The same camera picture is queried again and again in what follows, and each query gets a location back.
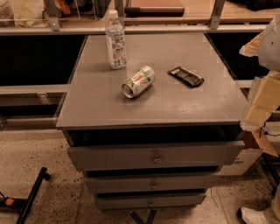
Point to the silver green 7up can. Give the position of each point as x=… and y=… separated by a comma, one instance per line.
x=138, y=82

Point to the top grey drawer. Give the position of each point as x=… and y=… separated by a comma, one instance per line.
x=154, y=155

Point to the black snack bar packet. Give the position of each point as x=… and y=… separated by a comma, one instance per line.
x=190, y=79

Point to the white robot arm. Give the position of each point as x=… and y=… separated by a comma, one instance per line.
x=266, y=46

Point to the grey drawer cabinet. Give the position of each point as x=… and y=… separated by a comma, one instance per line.
x=158, y=132

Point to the bottom grey drawer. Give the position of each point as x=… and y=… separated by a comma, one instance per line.
x=150, y=201

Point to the clear plastic water bottle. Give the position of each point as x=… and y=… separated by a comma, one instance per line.
x=115, y=40

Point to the grey drawer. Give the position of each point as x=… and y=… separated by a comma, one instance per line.
x=150, y=201
x=153, y=182
x=154, y=155

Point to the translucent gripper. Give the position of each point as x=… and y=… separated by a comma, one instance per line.
x=270, y=46

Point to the middle grey drawer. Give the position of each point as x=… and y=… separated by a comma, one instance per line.
x=153, y=182

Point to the cardboard box with white side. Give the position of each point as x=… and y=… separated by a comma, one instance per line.
x=256, y=143

